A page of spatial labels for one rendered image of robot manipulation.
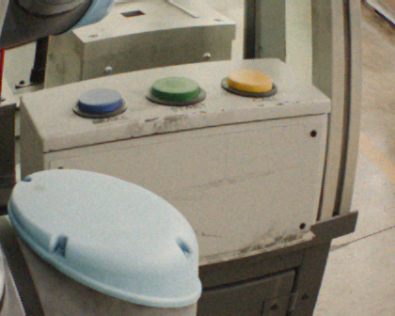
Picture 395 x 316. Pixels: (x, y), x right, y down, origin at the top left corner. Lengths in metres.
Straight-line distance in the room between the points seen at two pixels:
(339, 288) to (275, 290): 1.23
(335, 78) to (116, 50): 0.24
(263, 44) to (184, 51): 0.10
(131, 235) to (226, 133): 0.37
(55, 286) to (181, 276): 0.08
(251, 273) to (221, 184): 0.16
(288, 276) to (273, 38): 0.25
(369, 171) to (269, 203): 1.96
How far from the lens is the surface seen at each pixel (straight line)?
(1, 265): 0.50
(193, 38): 1.10
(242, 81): 0.92
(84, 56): 1.05
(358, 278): 2.35
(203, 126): 0.89
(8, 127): 1.05
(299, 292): 1.11
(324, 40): 0.97
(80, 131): 0.84
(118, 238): 0.54
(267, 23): 1.05
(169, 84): 0.91
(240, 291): 1.06
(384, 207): 2.71
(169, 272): 0.54
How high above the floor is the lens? 1.24
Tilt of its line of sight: 26 degrees down
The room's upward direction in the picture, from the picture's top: 3 degrees clockwise
